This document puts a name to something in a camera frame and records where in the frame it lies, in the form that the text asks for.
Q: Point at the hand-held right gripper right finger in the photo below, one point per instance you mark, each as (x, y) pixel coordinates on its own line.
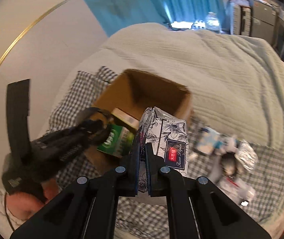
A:
(153, 171)

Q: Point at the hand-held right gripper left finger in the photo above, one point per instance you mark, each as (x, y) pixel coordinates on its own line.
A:
(132, 171)

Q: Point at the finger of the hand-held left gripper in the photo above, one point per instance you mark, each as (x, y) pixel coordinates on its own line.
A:
(92, 112)
(95, 132)

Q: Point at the green box white print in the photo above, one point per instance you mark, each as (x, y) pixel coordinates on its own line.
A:
(117, 140)

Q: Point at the floral white tissue packet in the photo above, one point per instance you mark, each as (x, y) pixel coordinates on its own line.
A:
(171, 134)

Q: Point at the brown cardboard box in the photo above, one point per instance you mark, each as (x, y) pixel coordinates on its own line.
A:
(154, 92)

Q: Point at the white sleeved left forearm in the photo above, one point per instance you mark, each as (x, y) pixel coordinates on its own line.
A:
(1, 211)

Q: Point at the person's left hand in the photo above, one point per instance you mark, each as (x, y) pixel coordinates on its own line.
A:
(29, 206)

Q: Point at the grey checked cloth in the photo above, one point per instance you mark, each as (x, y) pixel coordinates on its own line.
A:
(142, 216)

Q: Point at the blue and white packet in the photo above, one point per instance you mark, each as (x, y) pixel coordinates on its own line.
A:
(208, 142)

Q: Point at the small clear plastic packet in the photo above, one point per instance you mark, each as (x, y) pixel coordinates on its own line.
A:
(236, 186)

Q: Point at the silver foil packet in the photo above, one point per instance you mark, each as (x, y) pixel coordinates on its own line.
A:
(246, 155)

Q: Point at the blue curtain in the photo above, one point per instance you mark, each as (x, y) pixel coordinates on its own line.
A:
(132, 2)

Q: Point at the light green knitted blanket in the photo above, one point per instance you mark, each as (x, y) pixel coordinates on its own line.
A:
(206, 67)

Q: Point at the clear water bottle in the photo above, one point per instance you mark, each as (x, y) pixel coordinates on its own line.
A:
(212, 21)

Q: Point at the white suitcase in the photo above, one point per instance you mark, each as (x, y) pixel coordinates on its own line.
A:
(238, 18)

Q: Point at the grey drawer cabinets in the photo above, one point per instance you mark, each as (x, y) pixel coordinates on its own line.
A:
(263, 20)

